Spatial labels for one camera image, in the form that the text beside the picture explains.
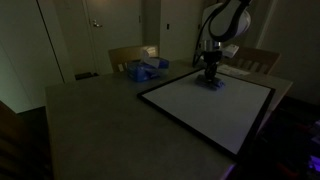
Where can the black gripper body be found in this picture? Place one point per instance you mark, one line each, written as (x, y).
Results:
(212, 60)

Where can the grey towel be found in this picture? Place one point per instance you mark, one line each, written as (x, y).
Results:
(217, 85)

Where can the robot base with blue lights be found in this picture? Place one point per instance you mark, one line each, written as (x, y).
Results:
(315, 163)

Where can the black framed whiteboard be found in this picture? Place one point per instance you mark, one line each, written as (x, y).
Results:
(206, 113)

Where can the blue tissue box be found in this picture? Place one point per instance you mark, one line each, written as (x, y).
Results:
(143, 71)

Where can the white door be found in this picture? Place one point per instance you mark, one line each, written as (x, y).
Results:
(116, 43)

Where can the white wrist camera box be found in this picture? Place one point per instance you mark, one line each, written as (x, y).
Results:
(230, 50)

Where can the dark wall switch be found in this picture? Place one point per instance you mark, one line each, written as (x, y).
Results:
(168, 26)

